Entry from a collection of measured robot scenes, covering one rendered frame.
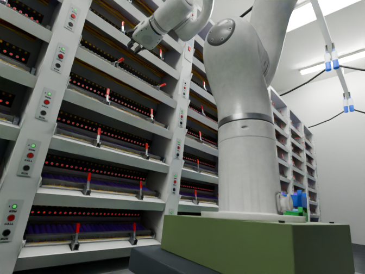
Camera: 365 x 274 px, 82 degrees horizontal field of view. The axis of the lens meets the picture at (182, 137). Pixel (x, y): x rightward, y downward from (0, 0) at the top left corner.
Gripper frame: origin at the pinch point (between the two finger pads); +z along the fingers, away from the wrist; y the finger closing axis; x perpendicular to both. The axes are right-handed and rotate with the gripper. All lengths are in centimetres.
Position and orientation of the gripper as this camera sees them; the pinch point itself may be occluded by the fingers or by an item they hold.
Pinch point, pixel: (134, 47)
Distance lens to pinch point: 103.4
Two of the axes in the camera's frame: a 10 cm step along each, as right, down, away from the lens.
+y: 6.8, 2.8, 6.8
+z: -7.3, 2.8, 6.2
